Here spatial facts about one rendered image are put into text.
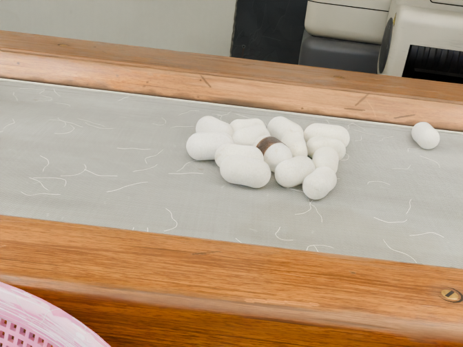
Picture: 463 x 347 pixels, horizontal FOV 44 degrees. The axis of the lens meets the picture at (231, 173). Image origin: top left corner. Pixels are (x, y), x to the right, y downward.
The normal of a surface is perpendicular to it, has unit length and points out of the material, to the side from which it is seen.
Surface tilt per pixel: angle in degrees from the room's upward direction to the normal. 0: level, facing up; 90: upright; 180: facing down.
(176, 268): 0
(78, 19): 90
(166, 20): 90
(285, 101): 45
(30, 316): 75
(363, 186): 0
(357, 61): 90
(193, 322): 90
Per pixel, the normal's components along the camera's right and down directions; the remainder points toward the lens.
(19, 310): -0.40, 0.07
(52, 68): 0.04, -0.36
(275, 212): 0.11, -0.91
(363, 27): -0.15, 0.38
